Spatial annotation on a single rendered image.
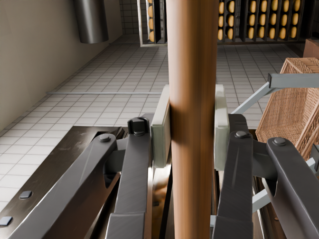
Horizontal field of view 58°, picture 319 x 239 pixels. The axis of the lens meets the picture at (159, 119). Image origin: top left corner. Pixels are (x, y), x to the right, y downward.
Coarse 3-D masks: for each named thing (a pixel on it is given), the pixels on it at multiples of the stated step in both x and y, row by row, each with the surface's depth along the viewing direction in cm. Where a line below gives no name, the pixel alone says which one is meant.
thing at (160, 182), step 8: (168, 160) 160; (160, 168) 141; (168, 168) 157; (160, 176) 138; (168, 176) 155; (152, 184) 123; (160, 184) 136; (152, 192) 121; (160, 192) 134; (152, 200) 119; (160, 200) 132; (152, 208) 118; (160, 208) 130; (152, 216) 116; (160, 216) 128; (152, 224) 115; (160, 224) 126; (152, 232) 113
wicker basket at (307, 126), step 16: (288, 64) 159; (304, 64) 145; (272, 96) 168; (288, 96) 167; (304, 96) 165; (272, 112) 173; (288, 112) 171; (304, 112) 169; (272, 128) 177; (288, 128) 172; (304, 128) 117; (304, 144) 120
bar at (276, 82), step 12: (264, 84) 104; (276, 84) 101; (288, 84) 101; (300, 84) 100; (312, 84) 100; (252, 96) 106; (240, 108) 108; (312, 156) 62; (312, 168) 61; (264, 192) 66; (264, 204) 67
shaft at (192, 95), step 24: (168, 0) 16; (192, 0) 15; (216, 0) 16; (168, 24) 17; (192, 24) 16; (216, 24) 16; (168, 48) 18; (192, 48) 16; (216, 48) 17; (192, 72) 17; (192, 96) 18; (192, 120) 18; (192, 144) 19; (192, 168) 20; (192, 192) 21; (192, 216) 22
